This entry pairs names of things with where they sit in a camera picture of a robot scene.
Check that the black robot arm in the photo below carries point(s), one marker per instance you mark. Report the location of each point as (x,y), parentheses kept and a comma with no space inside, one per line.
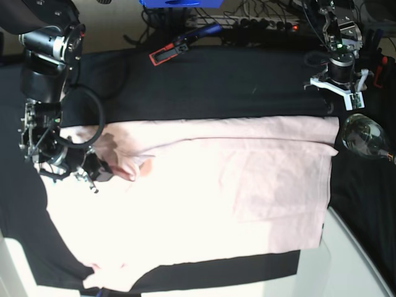
(52,37)

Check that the black table cloth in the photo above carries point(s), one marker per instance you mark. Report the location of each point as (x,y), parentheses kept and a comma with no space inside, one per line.
(208,82)

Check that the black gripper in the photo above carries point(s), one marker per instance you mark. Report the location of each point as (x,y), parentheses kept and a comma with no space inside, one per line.
(340,68)
(86,164)

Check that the pink T-shirt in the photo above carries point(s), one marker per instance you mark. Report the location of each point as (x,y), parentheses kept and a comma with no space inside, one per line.
(197,190)

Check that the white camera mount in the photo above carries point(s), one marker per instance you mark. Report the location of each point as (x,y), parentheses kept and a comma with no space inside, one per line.
(353,99)
(56,173)

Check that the clear glass bottle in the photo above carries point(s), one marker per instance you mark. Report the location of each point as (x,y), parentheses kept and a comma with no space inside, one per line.
(366,138)

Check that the red and black clamp tool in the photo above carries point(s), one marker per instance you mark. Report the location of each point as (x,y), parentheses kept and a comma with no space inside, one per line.
(377,59)

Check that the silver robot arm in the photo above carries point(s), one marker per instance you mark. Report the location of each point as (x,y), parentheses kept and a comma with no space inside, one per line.
(334,24)

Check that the blue plastic mount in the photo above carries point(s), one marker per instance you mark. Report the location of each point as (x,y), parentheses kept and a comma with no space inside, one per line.
(181,3)

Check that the red and blue clamp tool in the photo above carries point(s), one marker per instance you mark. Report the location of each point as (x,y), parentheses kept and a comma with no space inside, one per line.
(181,44)

